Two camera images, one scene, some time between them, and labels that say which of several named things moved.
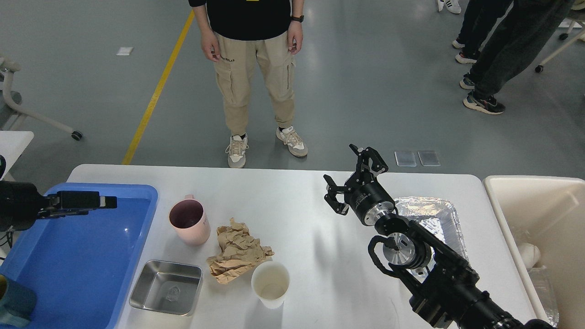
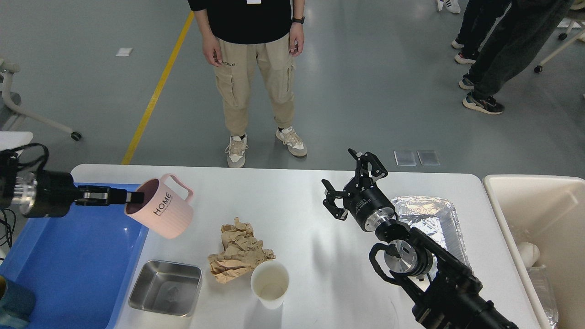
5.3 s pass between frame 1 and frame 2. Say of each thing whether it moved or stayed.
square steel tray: stayed
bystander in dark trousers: stayed
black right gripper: stayed
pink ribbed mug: moved
